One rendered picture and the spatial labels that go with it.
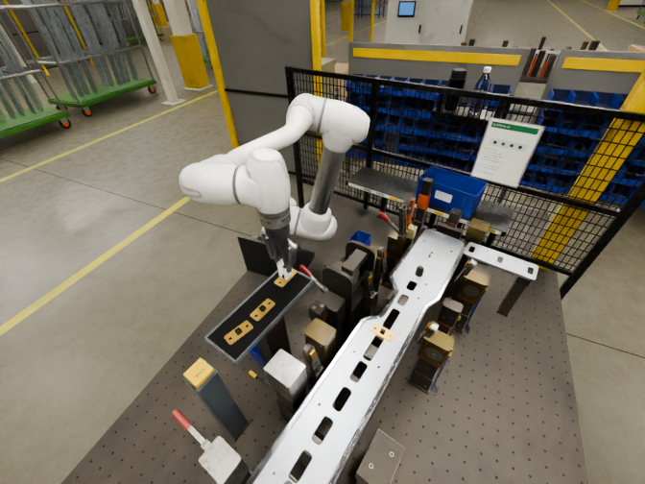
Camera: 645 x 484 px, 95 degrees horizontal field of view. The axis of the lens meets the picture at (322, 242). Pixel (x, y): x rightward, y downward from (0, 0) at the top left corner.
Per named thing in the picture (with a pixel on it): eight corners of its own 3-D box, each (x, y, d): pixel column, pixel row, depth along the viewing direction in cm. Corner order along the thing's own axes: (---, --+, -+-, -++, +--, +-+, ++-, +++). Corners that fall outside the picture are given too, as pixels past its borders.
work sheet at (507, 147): (516, 188, 148) (545, 126, 127) (469, 176, 158) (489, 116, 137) (517, 186, 149) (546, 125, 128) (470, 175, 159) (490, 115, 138)
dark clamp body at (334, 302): (336, 364, 130) (335, 313, 104) (314, 350, 135) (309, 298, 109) (345, 350, 134) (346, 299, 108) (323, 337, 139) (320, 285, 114)
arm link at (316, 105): (288, 96, 107) (323, 107, 108) (296, 82, 120) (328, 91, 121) (283, 131, 116) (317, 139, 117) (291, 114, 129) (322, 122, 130)
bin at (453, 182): (468, 218, 149) (477, 197, 141) (413, 198, 165) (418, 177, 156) (480, 204, 159) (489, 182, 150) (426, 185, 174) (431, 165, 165)
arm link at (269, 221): (274, 219, 77) (277, 236, 81) (296, 202, 83) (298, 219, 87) (250, 208, 81) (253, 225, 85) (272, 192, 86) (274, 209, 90)
